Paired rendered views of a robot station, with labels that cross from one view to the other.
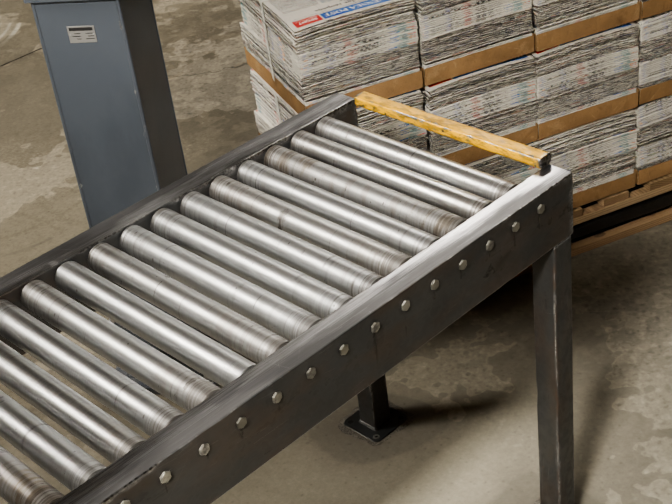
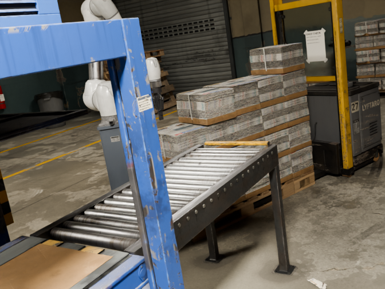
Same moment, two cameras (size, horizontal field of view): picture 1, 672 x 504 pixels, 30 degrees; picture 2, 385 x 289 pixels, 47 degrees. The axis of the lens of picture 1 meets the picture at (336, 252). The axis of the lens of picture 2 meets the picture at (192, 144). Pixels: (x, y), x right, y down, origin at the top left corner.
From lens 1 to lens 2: 99 cm
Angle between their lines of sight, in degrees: 24
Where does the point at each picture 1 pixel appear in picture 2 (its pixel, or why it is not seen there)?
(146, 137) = not seen: hidden behind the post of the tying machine
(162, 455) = (202, 199)
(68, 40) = (110, 141)
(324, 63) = (184, 146)
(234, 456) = (217, 206)
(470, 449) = (248, 258)
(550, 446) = (280, 238)
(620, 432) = (292, 246)
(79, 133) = (112, 172)
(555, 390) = (280, 216)
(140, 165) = not seen: hidden behind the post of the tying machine
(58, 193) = not seen: hidden behind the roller
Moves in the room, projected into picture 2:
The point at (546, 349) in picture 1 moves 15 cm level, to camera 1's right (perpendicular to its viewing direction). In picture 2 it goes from (276, 202) to (298, 196)
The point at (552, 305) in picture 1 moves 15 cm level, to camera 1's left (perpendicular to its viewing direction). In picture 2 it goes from (277, 186) to (253, 192)
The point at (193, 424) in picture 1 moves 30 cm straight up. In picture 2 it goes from (206, 194) to (196, 128)
